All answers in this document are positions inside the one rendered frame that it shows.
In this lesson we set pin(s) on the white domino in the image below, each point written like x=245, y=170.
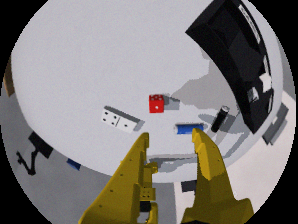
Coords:
x=118, y=120

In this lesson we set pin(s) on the blue battery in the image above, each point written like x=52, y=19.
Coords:
x=185, y=129

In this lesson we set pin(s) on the red die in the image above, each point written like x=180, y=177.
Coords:
x=156, y=104

